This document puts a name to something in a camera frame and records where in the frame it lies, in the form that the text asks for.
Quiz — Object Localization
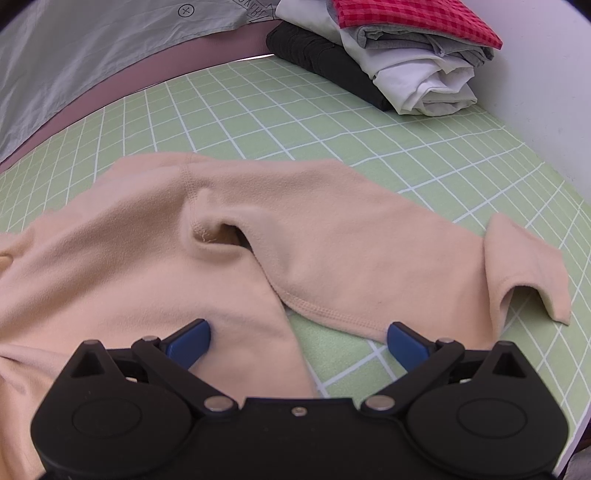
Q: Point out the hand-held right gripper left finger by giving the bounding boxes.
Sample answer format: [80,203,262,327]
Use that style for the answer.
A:
[54,318,240,418]

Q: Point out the grey printed bed sheet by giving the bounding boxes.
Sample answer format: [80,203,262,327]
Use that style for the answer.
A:
[0,0,282,160]

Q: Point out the grey folded garment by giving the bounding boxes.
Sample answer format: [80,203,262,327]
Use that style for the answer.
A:
[344,25,495,70]

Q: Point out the red checkered folded cloth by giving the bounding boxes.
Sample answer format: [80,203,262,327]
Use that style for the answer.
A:
[331,0,504,49]

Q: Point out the beige long-sleeve garment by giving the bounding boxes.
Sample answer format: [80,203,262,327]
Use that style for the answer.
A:
[0,154,572,480]

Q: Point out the pink backdrop strip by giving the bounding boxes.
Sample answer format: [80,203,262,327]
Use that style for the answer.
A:
[0,21,278,174]

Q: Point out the green grid mat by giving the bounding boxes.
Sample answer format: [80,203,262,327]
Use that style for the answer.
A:
[0,54,585,480]

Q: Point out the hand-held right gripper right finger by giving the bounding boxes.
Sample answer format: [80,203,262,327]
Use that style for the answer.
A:
[361,322,546,418]

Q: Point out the white folded garment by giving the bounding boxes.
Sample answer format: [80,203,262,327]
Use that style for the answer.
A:
[276,0,478,116]

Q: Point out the black folded garment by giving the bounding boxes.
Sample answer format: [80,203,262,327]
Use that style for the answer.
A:
[266,22,393,112]

